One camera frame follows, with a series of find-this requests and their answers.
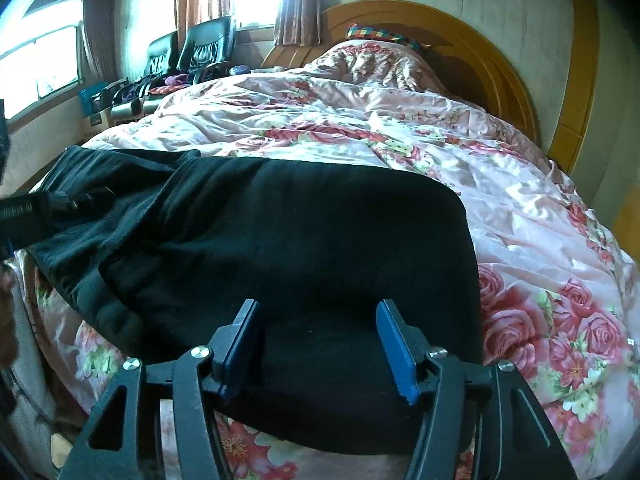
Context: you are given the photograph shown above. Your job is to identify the side window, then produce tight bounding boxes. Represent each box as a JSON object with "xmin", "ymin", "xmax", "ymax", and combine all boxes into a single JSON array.
[{"xmin": 0, "ymin": 0, "xmax": 84, "ymax": 122}]

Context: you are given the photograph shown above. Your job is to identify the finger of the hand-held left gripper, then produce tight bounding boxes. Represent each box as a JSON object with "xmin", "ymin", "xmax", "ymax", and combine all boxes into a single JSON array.
[{"xmin": 47, "ymin": 186, "xmax": 120, "ymax": 218}]

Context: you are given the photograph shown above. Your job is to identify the wooden headboard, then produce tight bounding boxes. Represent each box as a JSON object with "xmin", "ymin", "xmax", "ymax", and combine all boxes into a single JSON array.
[{"xmin": 261, "ymin": 0, "xmax": 542, "ymax": 147}]

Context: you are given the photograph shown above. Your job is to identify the light grey cloth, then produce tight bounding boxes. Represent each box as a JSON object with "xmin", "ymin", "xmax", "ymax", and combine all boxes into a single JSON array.
[{"xmin": 9, "ymin": 270, "xmax": 58, "ymax": 476}]

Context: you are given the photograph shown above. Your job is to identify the person's left hand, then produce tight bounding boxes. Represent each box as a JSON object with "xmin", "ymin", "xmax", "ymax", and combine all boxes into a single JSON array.
[{"xmin": 0, "ymin": 262, "xmax": 21, "ymax": 368}]

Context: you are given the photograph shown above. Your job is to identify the colourful checkered pillow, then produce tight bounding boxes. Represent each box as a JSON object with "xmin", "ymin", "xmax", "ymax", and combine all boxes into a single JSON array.
[{"xmin": 345, "ymin": 23, "xmax": 432, "ymax": 52}]

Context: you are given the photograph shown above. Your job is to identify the black embroidered pants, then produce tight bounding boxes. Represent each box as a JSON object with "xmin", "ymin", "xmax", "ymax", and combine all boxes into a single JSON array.
[{"xmin": 30, "ymin": 145, "xmax": 485, "ymax": 457}]

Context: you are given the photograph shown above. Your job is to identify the black leather armchair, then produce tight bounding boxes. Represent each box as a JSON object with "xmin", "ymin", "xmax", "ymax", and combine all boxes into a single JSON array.
[
  {"xmin": 175, "ymin": 16, "xmax": 238, "ymax": 86},
  {"xmin": 110, "ymin": 31, "xmax": 180, "ymax": 122}
]

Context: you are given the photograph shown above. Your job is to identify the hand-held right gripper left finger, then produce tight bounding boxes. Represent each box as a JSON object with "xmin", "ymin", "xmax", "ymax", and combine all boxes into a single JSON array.
[{"xmin": 57, "ymin": 299, "xmax": 266, "ymax": 480}]

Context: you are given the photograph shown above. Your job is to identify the bedside table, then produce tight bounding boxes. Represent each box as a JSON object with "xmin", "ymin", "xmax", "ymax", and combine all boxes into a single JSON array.
[{"xmin": 227, "ymin": 62, "xmax": 287, "ymax": 77}]

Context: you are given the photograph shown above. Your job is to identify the blue and white cardboard box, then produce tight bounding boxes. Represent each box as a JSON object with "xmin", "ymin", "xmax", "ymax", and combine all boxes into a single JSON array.
[{"xmin": 80, "ymin": 82, "xmax": 114, "ymax": 129}]

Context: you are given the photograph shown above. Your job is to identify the yellow wooden side panel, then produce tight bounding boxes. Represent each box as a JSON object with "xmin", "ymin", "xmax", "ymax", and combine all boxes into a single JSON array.
[{"xmin": 547, "ymin": 0, "xmax": 602, "ymax": 177}]

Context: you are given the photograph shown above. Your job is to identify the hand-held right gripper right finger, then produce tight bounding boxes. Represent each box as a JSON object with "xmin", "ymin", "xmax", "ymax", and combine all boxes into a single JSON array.
[{"xmin": 375, "ymin": 299, "xmax": 581, "ymax": 480}]

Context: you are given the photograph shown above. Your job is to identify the pink floral quilt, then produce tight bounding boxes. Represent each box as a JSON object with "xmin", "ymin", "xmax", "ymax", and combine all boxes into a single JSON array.
[{"xmin": 20, "ymin": 42, "xmax": 640, "ymax": 480}]

